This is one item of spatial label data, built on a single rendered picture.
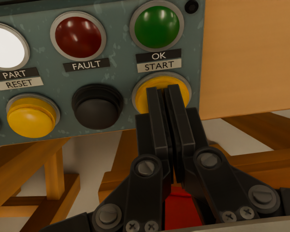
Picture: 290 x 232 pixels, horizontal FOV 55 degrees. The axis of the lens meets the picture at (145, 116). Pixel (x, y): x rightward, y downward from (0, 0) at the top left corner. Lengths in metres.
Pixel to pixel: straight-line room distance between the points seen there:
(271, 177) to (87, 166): 0.91
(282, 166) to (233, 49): 0.18
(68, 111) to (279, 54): 0.13
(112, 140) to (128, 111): 0.96
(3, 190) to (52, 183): 0.39
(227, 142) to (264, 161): 0.82
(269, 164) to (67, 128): 0.24
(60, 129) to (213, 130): 1.00
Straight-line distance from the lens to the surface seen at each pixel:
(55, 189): 0.96
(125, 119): 0.16
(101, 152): 1.14
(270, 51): 0.20
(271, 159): 0.36
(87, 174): 1.17
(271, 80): 0.20
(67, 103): 0.16
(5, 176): 0.58
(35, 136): 0.16
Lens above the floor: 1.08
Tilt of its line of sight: 81 degrees down
